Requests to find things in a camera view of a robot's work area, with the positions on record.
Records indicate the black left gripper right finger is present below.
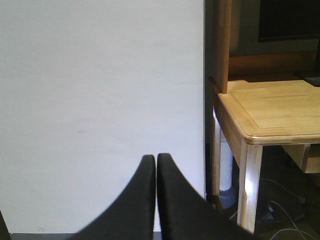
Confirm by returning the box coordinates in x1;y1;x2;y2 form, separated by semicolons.
157;153;255;240

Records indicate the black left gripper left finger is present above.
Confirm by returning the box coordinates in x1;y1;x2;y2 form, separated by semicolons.
69;155;155;240

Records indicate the white pipe with grey base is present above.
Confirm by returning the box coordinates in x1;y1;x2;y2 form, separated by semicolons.
219;142;236;209

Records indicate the light wooden desk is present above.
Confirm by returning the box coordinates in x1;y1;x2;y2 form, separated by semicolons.
206;0;320;232

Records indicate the black computer monitor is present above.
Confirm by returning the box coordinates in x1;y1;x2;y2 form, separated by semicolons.
258;0;320;42

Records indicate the white cable under desk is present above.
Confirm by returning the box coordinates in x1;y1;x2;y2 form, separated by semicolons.
228;177;320;240

